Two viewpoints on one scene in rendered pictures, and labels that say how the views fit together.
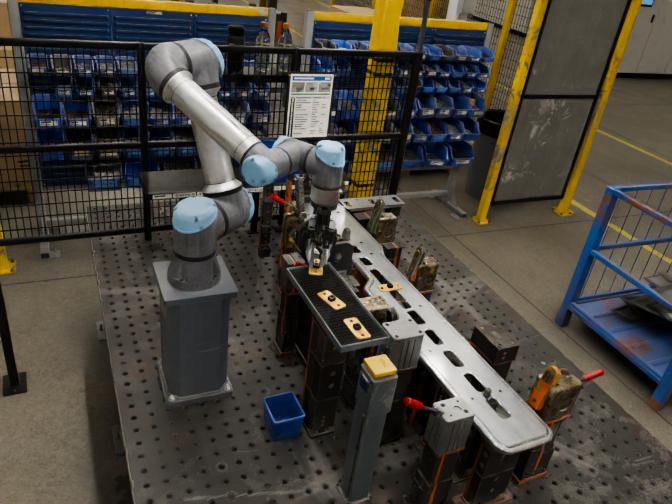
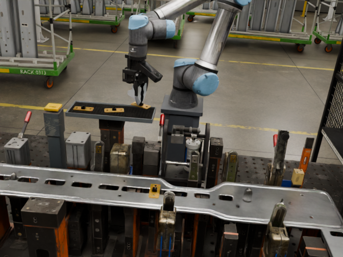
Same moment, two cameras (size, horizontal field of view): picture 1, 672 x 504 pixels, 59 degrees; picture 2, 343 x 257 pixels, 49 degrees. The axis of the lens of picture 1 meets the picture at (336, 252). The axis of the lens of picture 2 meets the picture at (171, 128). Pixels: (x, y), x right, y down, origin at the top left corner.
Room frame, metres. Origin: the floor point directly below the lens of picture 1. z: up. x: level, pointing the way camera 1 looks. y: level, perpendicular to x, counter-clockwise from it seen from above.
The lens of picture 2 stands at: (2.31, -1.14, 1.82)
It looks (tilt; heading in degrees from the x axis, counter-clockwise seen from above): 26 degrees down; 122
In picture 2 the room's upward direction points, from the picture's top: 4 degrees clockwise
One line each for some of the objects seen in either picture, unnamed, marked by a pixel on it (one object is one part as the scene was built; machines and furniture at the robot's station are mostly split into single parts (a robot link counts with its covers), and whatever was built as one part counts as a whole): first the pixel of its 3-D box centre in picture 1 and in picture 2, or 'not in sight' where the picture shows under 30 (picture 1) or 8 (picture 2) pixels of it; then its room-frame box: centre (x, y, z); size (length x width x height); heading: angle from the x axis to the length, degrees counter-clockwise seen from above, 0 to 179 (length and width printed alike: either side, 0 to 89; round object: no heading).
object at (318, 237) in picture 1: (322, 222); (136, 69); (1.39, 0.05, 1.35); 0.09 x 0.08 x 0.12; 5
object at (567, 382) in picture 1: (540, 426); not in sight; (1.25, -0.64, 0.88); 0.15 x 0.11 x 0.36; 119
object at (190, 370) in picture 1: (194, 331); (180, 137); (1.43, 0.40, 0.90); 0.21 x 0.21 x 0.40; 28
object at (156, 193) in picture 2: (390, 286); (154, 189); (1.68, -0.20, 1.01); 0.08 x 0.04 x 0.01; 120
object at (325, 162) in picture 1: (327, 164); (139, 30); (1.40, 0.05, 1.51); 0.09 x 0.08 x 0.11; 63
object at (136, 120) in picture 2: (334, 302); (112, 111); (1.31, -0.01, 1.16); 0.37 x 0.14 x 0.02; 29
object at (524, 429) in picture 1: (394, 291); (148, 193); (1.66, -0.21, 1.00); 1.38 x 0.22 x 0.02; 29
